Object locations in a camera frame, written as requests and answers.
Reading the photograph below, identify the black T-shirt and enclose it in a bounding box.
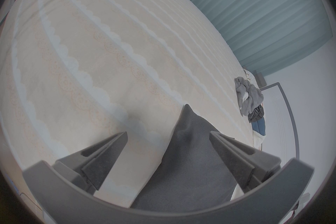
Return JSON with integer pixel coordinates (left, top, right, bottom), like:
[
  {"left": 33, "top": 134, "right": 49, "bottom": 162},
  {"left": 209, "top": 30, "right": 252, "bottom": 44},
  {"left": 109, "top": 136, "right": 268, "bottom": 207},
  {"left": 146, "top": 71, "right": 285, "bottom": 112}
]
[{"left": 130, "top": 104, "right": 240, "bottom": 211}]

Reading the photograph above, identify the blue garment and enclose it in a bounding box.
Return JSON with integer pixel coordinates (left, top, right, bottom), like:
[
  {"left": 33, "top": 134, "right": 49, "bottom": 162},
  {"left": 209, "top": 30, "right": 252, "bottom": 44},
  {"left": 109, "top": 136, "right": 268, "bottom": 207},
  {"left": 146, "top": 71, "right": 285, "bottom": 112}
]
[{"left": 251, "top": 118, "right": 266, "bottom": 137}]

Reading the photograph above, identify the bed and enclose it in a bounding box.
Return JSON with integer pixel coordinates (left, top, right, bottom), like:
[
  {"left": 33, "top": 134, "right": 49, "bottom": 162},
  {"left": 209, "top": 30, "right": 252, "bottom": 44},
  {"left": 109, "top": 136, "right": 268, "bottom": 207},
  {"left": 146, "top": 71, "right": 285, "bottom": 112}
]
[{"left": 0, "top": 0, "right": 300, "bottom": 209}]

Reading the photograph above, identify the white printed pillow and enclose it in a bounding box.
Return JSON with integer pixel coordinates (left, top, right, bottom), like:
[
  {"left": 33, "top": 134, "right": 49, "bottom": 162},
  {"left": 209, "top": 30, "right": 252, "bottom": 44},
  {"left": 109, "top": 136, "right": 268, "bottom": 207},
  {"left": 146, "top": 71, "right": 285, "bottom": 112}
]
[{"left": 243, "top": 68, "right": 257, "bottom": 85}]

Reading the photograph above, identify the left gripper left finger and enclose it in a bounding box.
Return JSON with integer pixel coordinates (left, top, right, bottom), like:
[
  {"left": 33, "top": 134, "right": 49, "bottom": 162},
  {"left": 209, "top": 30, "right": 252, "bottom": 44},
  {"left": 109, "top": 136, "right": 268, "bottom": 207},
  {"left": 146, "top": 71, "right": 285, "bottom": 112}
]
[{"left": 55, "top": 131, "right": 128, "bottom": 195}]

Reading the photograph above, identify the grey garment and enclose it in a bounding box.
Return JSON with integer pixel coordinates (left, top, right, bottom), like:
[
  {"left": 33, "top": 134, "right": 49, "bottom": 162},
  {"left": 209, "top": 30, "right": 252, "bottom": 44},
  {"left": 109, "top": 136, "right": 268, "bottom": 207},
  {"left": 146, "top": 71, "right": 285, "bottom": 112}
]
[{"left": 234, "top": 76, "right": 264, "bottom": 117}]

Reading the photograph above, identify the black shiny garment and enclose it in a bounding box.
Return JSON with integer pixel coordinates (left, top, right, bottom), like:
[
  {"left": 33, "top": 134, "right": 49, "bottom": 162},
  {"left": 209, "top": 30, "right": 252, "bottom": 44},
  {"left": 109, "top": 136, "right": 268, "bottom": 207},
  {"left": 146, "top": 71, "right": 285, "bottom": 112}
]
[{"left": 248, "top": 105, "right": 265, "bottom": 124}]

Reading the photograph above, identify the blue-green curtain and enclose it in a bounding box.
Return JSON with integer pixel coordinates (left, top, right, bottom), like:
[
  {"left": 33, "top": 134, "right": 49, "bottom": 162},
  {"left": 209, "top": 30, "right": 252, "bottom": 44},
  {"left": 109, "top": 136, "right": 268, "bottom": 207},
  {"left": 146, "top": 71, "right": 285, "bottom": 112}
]
[{"left": 123, "top": 0, "right": 333, "bottom": 78}]

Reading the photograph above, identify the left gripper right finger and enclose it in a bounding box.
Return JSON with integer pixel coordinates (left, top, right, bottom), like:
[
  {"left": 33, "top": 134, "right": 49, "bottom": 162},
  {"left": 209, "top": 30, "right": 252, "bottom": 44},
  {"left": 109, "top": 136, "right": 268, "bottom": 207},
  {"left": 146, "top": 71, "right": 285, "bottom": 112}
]
[{"left": 209, "top": 131, "right": 282, "bottom": 195}]

